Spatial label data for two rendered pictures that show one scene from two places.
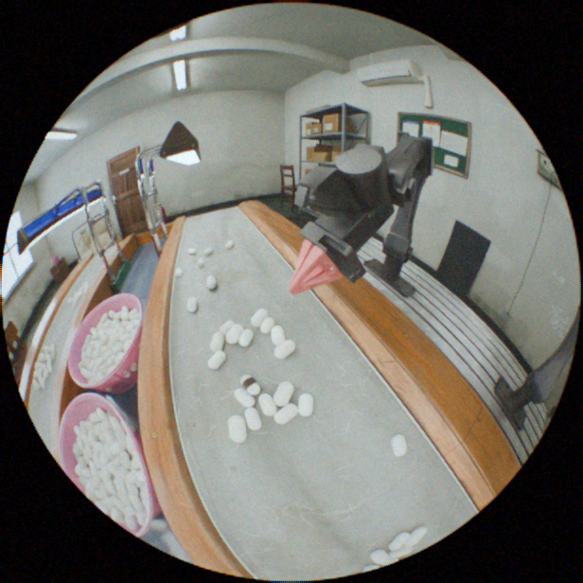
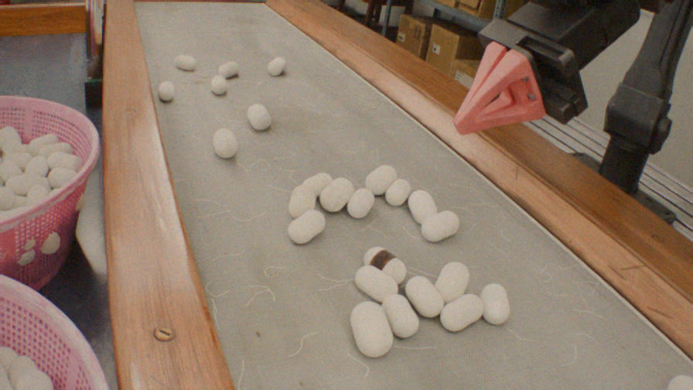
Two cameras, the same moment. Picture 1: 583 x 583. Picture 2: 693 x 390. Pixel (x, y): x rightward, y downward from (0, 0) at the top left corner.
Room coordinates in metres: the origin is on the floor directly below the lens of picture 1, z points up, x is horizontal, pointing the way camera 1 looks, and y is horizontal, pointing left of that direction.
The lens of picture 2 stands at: (-0.20, 0.10, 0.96)
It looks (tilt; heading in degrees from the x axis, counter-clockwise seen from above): 29 degrees down; 357
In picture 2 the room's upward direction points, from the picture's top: 9 degrees clockwise
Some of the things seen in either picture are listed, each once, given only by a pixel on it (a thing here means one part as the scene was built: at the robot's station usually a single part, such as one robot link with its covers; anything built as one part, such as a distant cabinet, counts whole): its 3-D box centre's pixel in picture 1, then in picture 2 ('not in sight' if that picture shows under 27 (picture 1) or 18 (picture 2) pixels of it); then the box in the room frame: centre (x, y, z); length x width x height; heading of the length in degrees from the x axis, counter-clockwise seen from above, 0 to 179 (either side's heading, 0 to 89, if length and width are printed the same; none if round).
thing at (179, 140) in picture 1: (188, 150); not in sight; (0.62, 0.34, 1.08); 0.62 x 0.08 x 0.07; 25
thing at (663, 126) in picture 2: (397, 250); (637, 126); (0.45, -0.31, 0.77); 0.09 x 0.06 x 0.06; 44
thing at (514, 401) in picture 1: (521, 397); not in sight; (-0.08, -0.58, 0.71); 0.20 x 0.07 x 0.08; 26
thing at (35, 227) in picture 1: (66, 208); not in sight; (0.39, 0.85, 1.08); 0.62 x 0.08 x 0.07; 25
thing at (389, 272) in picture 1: (392, 267); (622, 165); (0.46, -0.32, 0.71); 0.20 x 0.07 x 0.08; 26
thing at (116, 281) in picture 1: (90, 239); not in sight; (0.43, 0.78, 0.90); 0.20 x 0.19 x 0.45; 25
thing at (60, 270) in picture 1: (58, 267); not in sight; (1.73, 5.73, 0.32); 0.42 x 0.42 x 0.64; 26
